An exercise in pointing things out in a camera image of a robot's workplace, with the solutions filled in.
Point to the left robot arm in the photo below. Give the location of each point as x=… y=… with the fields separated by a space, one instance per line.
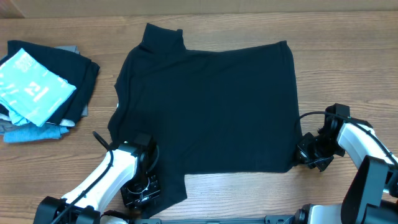
x=126 y=169

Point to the folded light blue printed shirt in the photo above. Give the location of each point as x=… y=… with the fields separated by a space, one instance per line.
x=29 y=91

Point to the folded black shirt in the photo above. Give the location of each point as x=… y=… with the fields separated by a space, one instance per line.
x=44 y=55

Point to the folded blue heather shirt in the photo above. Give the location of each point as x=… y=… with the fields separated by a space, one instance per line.
x=31 y=132

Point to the folded white grey garment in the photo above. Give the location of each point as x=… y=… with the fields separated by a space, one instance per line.
x=6 y=123

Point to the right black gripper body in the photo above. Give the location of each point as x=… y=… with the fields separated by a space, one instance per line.
x=316 y=152

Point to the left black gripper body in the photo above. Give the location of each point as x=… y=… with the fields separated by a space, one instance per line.
x=141 y=188

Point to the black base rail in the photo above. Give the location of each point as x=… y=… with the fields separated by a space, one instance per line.
x=269 y=219

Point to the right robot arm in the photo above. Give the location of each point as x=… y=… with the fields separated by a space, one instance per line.
x=342 y=135

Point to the black t-shirt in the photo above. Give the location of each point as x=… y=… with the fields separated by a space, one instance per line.
x=210 y=112

